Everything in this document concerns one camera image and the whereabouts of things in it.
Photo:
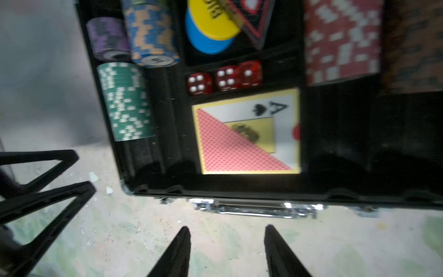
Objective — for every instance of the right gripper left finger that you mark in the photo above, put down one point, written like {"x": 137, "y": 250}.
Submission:
{"x": 175, "y": 260}

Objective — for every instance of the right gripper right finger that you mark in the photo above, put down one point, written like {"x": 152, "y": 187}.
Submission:
{"x": 281, "y": 260}

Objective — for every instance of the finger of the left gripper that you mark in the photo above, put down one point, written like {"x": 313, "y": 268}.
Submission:
{"x": 31, "y": 223}
{"x": 48, "y": 165}

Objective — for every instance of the black poker set case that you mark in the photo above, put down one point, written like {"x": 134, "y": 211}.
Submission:
{"x": 360, "y": 146}

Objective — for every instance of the ace of spades card deck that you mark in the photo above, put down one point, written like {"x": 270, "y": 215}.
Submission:
{"x": 258, "y": 134}

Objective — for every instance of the green white chip stack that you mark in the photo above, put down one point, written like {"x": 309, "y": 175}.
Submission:
{"x": 126, "y": 100}

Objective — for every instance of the purple chip stack black case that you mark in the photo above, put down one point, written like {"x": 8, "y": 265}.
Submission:
{"x": 108, "y": 39}

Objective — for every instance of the red dice black case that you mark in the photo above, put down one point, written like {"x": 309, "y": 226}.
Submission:
{"x": 226, "y": 78}

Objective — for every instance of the orange blue chips black case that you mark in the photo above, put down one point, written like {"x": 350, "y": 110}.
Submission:
{"x": 150, "y": 32}

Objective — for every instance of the blue dealer button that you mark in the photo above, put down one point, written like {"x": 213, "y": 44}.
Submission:
{"x": 202, "y": 43}

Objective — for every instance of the red white chip stack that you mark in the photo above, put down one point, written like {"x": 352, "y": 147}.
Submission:
{"x": 342, "y": 39}

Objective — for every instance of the triangular button black case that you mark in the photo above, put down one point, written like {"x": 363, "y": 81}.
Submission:
{"x": 251, "y": 16}

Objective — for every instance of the yellow dealer button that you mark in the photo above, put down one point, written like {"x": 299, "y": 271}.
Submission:
{"x": 211, "y": 20}

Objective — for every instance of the brown dark chip stack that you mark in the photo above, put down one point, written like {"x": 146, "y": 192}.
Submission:
{"x": 412, "y": 46}

